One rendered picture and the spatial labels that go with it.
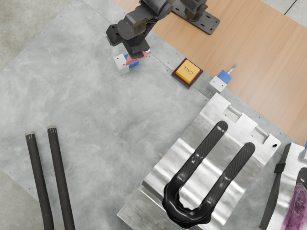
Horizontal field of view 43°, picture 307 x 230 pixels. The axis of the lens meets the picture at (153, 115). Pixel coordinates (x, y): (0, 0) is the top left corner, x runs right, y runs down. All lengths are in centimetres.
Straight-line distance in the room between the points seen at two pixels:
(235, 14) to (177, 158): 61
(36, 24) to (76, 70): 107
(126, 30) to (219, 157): 49
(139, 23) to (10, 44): 142
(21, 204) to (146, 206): 106
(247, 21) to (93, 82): 61
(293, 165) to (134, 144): 52
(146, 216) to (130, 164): 18
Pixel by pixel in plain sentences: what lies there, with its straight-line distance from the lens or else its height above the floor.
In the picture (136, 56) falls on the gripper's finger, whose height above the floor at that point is 99.
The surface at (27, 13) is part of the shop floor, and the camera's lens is 249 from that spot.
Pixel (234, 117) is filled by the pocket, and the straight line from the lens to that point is 132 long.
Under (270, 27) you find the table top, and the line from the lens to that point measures 155.
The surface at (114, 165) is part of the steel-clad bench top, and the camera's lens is 131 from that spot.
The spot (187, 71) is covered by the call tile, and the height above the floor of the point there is 84.
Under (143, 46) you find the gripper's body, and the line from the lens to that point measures 122.
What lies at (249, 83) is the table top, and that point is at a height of 80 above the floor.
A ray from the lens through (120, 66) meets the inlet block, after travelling 134.
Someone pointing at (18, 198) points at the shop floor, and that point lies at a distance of 219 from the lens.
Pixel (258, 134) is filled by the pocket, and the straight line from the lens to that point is 132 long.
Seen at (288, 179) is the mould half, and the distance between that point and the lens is 133.
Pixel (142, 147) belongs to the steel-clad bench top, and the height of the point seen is 80.
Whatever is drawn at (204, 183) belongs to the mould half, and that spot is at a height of 91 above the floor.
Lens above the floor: 210
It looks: 75 degrees down
